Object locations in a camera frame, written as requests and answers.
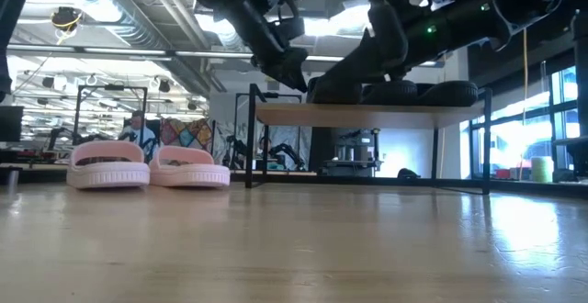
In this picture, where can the small black dome object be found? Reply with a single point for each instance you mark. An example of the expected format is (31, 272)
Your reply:
(408, 173)

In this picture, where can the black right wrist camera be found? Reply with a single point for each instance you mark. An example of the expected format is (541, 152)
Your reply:
(388, 14)

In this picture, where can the wooden shelf with black frame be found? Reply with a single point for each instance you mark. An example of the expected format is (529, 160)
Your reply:
(367, 115)

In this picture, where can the black aluminium rig frame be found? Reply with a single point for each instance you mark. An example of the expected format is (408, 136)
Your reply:
(528, 187)

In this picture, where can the grey equipment cart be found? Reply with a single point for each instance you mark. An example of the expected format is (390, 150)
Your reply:
(353, 151)

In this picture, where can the black ceiling dome device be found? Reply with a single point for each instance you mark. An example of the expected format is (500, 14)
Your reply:
(66, 18)

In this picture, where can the pale green spool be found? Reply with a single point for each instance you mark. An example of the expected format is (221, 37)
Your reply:
(542, 170)

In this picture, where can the black background monitor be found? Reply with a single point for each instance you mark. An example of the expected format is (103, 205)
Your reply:
(10, 124)

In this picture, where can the pink slide sandal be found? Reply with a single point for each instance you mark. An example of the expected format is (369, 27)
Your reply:
(190, 174)
(108, 174)

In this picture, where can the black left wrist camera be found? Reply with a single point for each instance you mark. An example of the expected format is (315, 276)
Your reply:
(290, 28)

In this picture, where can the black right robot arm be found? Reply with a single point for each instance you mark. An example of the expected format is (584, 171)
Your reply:
(459, 23)

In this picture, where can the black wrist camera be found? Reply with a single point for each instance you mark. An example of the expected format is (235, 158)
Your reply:
(388, 14)
(290, 28)

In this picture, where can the colourful patchwork cloth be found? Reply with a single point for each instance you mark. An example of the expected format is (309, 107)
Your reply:
(186, 133)

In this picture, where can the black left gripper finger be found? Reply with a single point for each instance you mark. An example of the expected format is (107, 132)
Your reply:
(271, 66)
(296, 69)

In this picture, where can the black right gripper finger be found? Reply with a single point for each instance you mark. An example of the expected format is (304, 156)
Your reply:
(344, 73)

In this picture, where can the black background robot arm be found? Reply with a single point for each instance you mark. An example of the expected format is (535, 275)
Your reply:
(287, 153)

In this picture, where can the person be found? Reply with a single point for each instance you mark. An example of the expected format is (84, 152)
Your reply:
(138, 131)

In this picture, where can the low black background frame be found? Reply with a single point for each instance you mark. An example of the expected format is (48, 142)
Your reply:
(285, 95)

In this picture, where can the small red box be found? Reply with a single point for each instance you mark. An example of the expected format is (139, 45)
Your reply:
(503, 173)

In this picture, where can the tall black background frame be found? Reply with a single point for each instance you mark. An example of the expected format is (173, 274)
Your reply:
(112, 87)

